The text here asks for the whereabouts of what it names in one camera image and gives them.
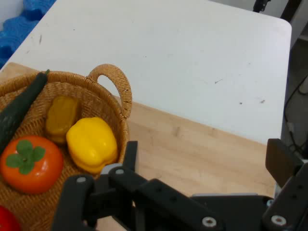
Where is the black tripod stand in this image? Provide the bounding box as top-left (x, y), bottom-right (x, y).
top-left (252, 0), bottom-right (308, 25)

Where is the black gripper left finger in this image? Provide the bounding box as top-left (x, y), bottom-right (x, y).
top-left (52, 141), bottom-right (225, 231)

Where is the dark blue foam mat piece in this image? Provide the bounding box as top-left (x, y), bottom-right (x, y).
top-left (22, 0), bottom-right (56, 22)
top-left (0, 16), bottom-right (40, 68)

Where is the woven wicker basket with handles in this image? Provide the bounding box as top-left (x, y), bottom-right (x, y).
top-left (0, 64), bottom-right (133, 231)

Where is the wooden cutting board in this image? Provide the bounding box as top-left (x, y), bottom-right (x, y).
top-left (0, 62), bottom-right (276, 231)

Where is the red toy tomato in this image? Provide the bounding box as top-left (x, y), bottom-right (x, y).
top-left (0, 205), bottom-right (22, 231)

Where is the olive brown toy bell pepper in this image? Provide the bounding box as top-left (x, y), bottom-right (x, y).
top-left (45, 95), bottom-right (82, 144)

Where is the black cable on floor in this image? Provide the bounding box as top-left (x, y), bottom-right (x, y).
top-left (283, 74), bottom-right (308, 157)

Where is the orange toy persimmon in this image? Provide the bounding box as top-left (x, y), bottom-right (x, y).
top-left (0, 135), bottom-right (64, 194)

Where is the yellow toy bell pepper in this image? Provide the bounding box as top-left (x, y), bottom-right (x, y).
top-left (66, 117), bottom-right (118, 174)

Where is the dark green toy cucumber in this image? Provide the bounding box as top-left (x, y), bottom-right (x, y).
top-left (0, 69), bottom-right (51, 154)

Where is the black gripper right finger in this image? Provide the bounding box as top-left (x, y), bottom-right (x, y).
top-left (262, 138), bottom-right (308, 231)

